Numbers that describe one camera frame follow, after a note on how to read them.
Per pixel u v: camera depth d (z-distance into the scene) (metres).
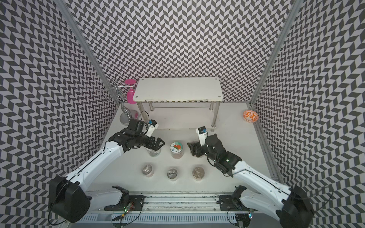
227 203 0.74
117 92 0.90
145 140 0.72
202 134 0.65
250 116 1.06
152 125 0.73
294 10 0.68
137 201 0.73
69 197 0.39
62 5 0.71
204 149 0.66
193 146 0.67
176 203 0.75
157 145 0.71
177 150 0.85
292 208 0.38
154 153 0.86
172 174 0.77
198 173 0.78
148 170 0.79
